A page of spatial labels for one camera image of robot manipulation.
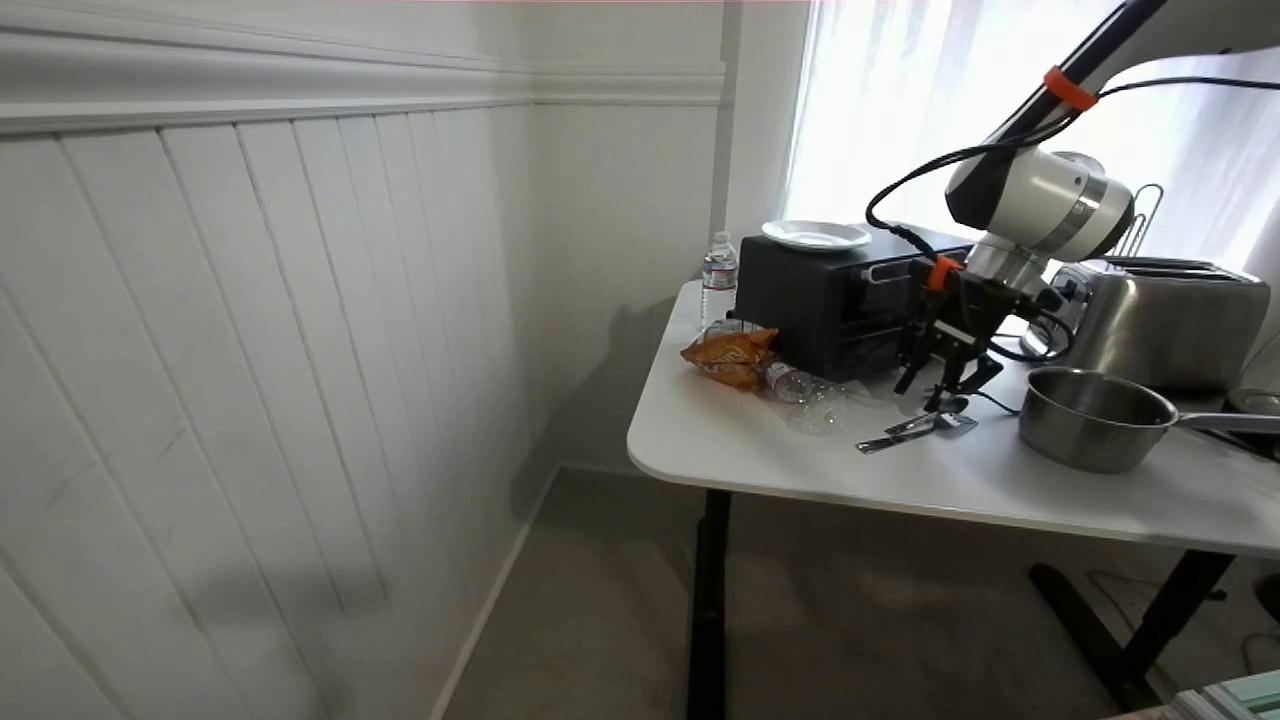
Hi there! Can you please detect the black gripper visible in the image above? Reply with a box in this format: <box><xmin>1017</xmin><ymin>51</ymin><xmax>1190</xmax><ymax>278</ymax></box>
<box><xmin>891</xmin><ymin>278</ymin><xmax>1020</xmax><ymax>413</ymax></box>

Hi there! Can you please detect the silver spoon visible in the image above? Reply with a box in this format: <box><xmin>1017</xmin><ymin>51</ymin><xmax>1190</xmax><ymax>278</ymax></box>
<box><xmin>891</xmin><ymin>410</ymin><xmax>982</xmax><ymax>444</ymax></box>

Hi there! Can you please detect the white plate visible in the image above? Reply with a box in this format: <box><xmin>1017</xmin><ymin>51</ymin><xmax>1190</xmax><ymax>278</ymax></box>
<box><xmin>754</xmin><ymin>215</ymin><xmax>874</xmax><ymax>257</ymax></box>

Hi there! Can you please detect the silver fork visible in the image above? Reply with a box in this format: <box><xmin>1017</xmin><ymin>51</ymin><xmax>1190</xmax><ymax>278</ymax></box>
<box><xmin>857</xmin><ymin>420</ymin><xmax>953</xmax><ymax>457</ymax></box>

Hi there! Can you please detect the silver saucepan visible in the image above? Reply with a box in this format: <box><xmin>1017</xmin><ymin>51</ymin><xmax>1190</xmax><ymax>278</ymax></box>
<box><xmin>1017</xmin><ymin>365</ymin><xmax>1280</xmax><ymax>478</ymax></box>

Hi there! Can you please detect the crumpled clear plastic bottle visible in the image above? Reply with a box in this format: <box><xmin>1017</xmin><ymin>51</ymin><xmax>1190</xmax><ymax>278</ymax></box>
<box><xmin>762</xmin><ymin>365</ymin><xmax>861</xmax><ymax>434</ymax></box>

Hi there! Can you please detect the black toaster oven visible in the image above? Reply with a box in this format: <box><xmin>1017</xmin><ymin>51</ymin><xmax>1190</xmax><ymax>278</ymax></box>
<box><xmin>733</xmin><ymin>221</ymin><xmax>974</xmax><ymax>385</ymax></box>

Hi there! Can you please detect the orange chips bag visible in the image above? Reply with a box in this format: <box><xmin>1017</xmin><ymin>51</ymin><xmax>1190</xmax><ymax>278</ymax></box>
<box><xmin>681</xmin><ymin>319</ymin><xmax>785</xmax><ymax>397</ymax></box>

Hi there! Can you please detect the silver toaster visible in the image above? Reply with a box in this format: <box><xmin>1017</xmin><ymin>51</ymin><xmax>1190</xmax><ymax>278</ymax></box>
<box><xmin>1051</xmin><ymin>252</ymin><xmax>1273</xmax><ymax>401</ymax></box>

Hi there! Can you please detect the small clear water bottle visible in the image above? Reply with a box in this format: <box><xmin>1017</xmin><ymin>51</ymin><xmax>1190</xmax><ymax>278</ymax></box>
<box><xmin>701</xmin><ymin>233</ymin><xmax>743</xmax><ymax>296</ymax></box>

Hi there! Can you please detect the white sheer curtain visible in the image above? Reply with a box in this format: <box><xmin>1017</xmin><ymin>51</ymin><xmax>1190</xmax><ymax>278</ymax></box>
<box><xmin>785</xmin><ymin>0</ymin><xmax>1280</xmax><ymax>274</ymax></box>

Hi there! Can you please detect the angled black table leg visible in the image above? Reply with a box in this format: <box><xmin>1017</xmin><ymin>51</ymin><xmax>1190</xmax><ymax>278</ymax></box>
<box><xmin>1022</xmin><ymin>544</ymin><xmax>1238</xmax><ymax>712</ymax></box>

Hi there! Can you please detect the straight black table leg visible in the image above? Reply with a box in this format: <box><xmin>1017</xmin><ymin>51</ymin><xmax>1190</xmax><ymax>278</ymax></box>
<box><xmin>683</xmin><ymin>488</ymin><xmax>739</xmax><ymax>720</ymax></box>

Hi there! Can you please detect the pale green box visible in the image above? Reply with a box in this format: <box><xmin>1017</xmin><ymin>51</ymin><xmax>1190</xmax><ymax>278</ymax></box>
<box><xmin>1105</xmin><ymin>666</ymin><xmax>1280</xmax><ymax>720</ymax></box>

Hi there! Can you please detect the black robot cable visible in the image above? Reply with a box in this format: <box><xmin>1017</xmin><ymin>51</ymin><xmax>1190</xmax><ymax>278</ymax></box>
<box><xmin>861</xmin><ymin>71</ymin><xmax>1280</xmax><ymax>264</ymax></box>

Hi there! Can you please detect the wire paper towel holder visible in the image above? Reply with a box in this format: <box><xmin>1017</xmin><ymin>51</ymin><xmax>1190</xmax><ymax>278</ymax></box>
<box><xmin>1123</xmin><ymin>180</ymin><xmax>1170</xmax><ymax>259</ymax></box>

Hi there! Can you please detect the black sleeve with orange strap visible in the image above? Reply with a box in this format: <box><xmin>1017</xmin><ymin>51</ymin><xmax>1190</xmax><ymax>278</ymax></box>
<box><xmin>981</xmin><ymin>0</ymin><xmax>1170</xmax><ymax>154</ymax></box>

